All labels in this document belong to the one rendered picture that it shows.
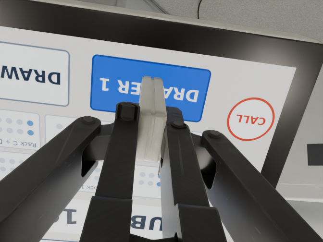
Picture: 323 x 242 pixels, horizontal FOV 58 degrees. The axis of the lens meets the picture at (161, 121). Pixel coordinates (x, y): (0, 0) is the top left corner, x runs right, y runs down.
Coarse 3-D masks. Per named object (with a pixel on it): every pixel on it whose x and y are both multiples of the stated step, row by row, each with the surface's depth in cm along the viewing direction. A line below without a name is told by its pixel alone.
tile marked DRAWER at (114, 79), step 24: (96, 72) 23; (120, 72) 23; (144, 72) 23; (168, 72) 23; (192, 72) 23; (96, 96) 24; (120, 96) 24; (168, 96) 24; (192, 96) 24; (192, 120) 25
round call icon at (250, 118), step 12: (240, 96) 24; (252, 96) 24; (228, 108) 24; (240, 108) 24; (252, 108) 24; (264, 108) 24; (276, 108) 25; (228, 120) 25; (240, 120) 25; (252, 120) 25; (264, 120) 25; (228, 132) 25; (240, 132) 25; (252, 132) 25; (264, 132) 25; (264, 144) 26
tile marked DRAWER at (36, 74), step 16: (0, 48) 22; (16, 48) 22; (32, 48) 22; (48, 48) 22; (0, 64) 22; (16, 64) 22; (32, 64) 22; (48, 64) 22; (64, 64) 22; (0, 80) 23; (16, 80) 23; (32, 80) 23; (48, 80) 23; (64, 80) 23; (0, 96) 23; (16, 96) 23; (32, 96) 23; (48, 96) 23; (64, 96) 23
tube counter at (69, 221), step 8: (72, 200) 28; (80, 200) 28; (72, 208) 28; (80, 208) 28; (64, 216) 29; (72, 216) 29; (80, 216) 29; (56, 224) 29; (64, 224) 29; (72, 224) 29; (80, 224) 29; (64, 232) 30; (72, 232) 30; (80, 232) 30
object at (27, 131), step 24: (0, 120) 24; (24, 120) 24; (48, 120) 24; (72, 120) 24; (0, 144) 25; (24, 144) 25; (0, 168) 26; (96, 168) 26; (144, 168) 27; (144, 192) 28
